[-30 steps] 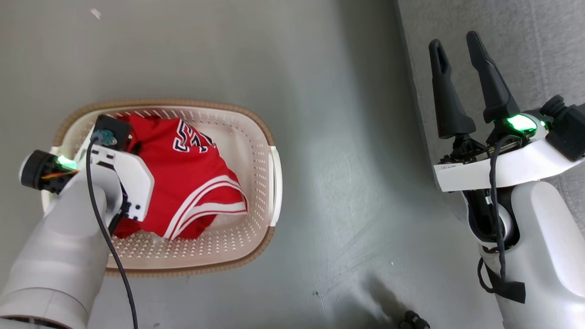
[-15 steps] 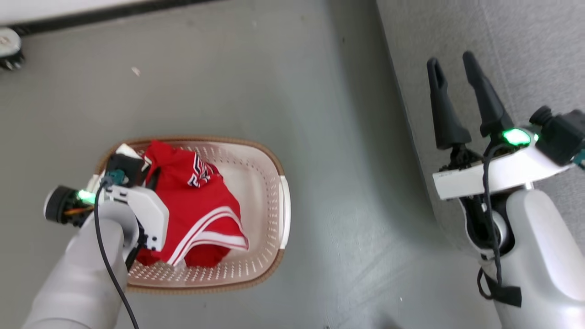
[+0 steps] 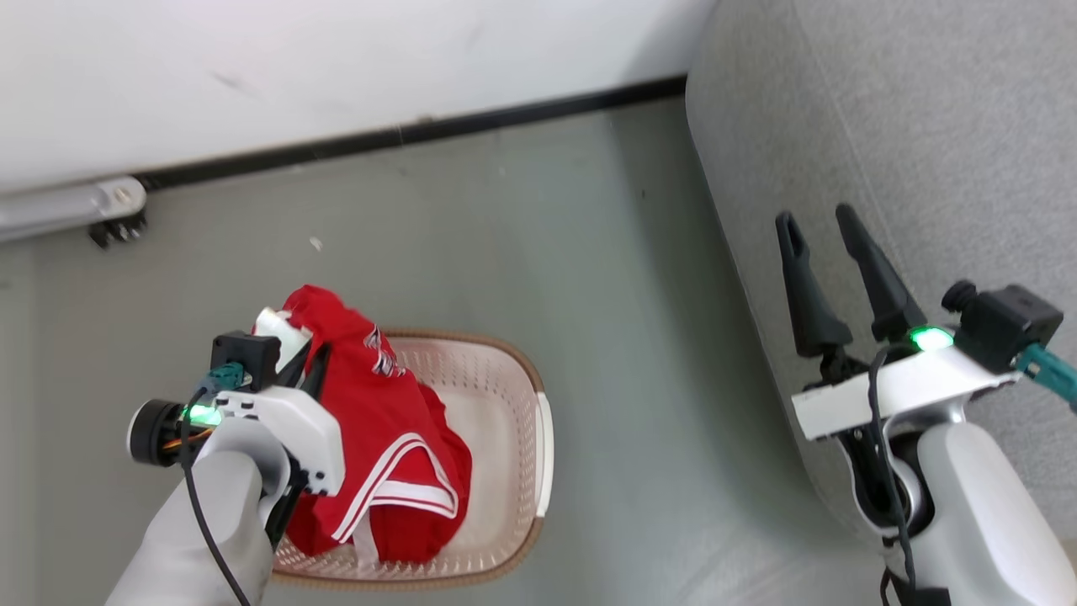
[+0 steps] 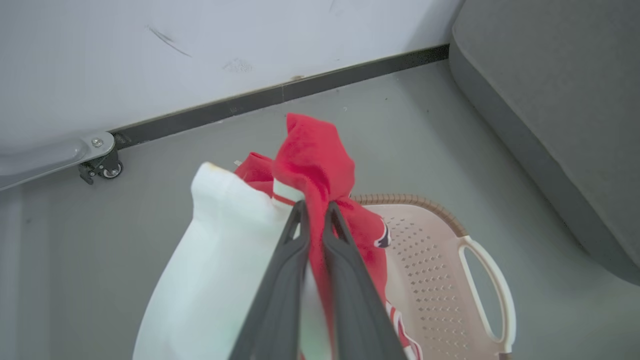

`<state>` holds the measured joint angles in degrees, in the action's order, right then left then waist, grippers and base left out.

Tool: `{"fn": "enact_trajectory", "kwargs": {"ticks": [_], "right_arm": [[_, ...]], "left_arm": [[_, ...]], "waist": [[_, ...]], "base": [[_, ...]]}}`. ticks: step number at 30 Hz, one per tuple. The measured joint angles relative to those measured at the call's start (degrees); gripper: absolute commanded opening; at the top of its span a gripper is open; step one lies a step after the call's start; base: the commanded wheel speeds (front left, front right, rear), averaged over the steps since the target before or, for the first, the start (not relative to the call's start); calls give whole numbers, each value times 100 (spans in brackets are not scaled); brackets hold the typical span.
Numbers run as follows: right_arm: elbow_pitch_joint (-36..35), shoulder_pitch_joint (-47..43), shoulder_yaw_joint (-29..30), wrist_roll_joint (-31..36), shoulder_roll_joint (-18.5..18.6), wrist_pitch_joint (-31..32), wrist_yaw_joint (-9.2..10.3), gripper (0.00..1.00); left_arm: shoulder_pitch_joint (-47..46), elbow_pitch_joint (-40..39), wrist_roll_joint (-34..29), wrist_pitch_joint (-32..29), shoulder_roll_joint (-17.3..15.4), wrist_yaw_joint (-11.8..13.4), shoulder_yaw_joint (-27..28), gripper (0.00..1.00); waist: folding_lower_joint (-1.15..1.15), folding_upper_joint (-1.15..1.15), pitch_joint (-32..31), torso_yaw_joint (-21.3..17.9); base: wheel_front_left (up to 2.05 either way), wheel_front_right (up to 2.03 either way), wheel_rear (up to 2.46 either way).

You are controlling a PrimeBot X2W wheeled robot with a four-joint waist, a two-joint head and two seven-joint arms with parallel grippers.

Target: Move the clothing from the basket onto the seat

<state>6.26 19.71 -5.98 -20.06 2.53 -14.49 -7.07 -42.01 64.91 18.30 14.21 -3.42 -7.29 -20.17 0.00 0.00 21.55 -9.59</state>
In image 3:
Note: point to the black wall baseboard strip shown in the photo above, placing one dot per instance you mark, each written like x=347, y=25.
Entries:
x=421, y=130

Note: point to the cream perforated laundry basket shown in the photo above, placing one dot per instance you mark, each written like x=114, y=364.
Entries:
x=505, y=421

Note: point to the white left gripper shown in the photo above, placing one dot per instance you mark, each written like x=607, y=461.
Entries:
x=303, y=429

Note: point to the teal camera connector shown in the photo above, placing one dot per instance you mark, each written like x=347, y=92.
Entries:
x=225, y=377
x=1047, y=370

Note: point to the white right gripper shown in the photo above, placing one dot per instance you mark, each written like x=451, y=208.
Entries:
x=909, y=383

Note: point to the red shorts white stripes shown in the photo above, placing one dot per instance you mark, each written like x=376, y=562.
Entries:
x=404, y=505

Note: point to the small black caster wheel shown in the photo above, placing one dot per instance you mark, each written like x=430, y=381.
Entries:
x=118, y=230

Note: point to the grey fabric sofa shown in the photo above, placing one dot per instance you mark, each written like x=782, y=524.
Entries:
x=925, y=126

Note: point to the teal right camera connector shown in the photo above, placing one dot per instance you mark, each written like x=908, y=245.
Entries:
x=1047, y=370

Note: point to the teal left camera connector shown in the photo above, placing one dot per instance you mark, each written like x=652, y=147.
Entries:
x=225, y=377

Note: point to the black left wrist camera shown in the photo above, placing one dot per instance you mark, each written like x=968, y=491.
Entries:
x=248, y=353

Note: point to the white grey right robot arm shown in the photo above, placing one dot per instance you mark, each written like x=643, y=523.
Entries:
x=984, y=522

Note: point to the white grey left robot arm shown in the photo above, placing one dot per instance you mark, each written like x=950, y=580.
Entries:
x=193, y=547

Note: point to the black round left gripper motor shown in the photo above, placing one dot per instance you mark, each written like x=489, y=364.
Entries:
x=151, y=433

